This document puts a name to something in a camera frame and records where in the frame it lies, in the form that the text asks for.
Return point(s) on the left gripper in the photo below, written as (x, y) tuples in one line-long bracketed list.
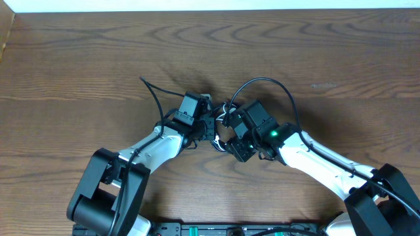
[(211, 124)]

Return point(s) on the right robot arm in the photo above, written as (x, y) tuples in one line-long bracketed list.
[(378, 201)]

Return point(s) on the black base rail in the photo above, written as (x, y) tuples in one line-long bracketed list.
[(177, 229)]

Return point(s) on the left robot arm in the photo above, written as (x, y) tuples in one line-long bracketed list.
[(108, 197)]

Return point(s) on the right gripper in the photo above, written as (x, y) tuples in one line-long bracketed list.
[(237, 151)]

